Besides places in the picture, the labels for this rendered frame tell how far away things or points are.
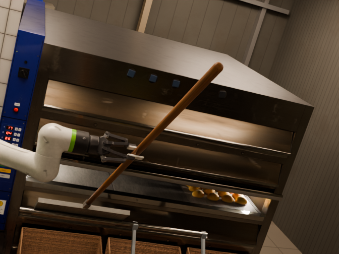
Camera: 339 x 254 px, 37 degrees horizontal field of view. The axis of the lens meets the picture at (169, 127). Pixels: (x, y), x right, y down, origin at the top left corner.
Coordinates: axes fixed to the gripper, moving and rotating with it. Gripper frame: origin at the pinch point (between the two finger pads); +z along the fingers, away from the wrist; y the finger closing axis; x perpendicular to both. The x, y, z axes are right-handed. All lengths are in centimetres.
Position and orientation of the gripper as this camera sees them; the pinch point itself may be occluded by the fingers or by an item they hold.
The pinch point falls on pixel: (135, 152)
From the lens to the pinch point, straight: 210.2
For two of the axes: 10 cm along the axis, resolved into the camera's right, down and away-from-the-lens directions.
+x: 3.6, -3.5, -8.6
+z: 9.3, 2.0, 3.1
